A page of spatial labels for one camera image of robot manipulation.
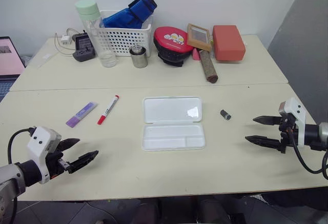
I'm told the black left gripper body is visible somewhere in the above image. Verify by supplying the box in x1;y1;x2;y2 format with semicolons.
46;143;76;181

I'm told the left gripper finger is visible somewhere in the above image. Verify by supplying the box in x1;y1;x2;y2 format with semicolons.
67;150;99;175
59;138;81;154

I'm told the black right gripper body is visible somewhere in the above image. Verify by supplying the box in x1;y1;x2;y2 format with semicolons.
278;115;299;154

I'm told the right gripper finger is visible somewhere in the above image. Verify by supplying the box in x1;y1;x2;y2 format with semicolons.
253;115;282;127
244;135;282;151

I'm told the purple check liner highlighter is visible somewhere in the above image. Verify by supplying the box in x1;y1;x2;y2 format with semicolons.
65;101;98;128

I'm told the red whiteboard marker pen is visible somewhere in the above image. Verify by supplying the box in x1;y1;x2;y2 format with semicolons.
96;94;120;126

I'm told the white plastic case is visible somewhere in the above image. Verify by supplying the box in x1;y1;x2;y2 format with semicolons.
141;95;206;151

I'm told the brown patterned rolled mat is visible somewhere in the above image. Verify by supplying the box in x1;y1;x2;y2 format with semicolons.
198;50;219;84

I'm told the orange rectangular box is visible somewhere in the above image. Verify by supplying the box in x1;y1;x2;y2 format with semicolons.
212;24;247;62

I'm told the tall clear glass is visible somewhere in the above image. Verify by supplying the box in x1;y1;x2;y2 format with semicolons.
88;18;118;68

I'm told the dark grey keypad device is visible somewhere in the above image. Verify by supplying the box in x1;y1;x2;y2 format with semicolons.
71;31;96;63

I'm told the open laptop computer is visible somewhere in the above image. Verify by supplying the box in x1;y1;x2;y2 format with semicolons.
0;36;26;103

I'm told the silver metal tin can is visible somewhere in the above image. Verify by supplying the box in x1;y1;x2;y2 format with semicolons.
129;45;149;69

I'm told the white perforated plastic basket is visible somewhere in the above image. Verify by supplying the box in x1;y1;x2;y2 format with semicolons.
93;10;153;57

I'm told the red and black pad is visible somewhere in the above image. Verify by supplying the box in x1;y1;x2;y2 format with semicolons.
153;26;195;68

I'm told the green lidded drink bottle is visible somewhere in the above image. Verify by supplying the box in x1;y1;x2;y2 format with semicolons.
74;0;103;37

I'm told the blue fabric pouch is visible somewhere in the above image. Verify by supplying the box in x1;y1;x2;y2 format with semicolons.
102;0;158;29

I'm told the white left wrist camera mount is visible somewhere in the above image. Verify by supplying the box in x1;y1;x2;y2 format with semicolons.
27;126;62;185

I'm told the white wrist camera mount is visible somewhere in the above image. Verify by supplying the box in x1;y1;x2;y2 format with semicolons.
278;97;307;148
27;126;62;185

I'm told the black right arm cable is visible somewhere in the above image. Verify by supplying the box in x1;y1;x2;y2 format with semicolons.
289;128;328;181

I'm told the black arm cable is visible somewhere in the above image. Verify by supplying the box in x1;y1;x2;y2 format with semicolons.
289;128;328;181
7;127;35;165

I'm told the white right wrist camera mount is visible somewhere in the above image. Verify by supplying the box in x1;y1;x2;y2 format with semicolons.
278;97;307;148

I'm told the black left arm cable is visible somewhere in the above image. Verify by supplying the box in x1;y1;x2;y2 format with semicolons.
7;127;35;165

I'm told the thin white charger cable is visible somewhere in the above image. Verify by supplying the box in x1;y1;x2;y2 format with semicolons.
53;28;83;55

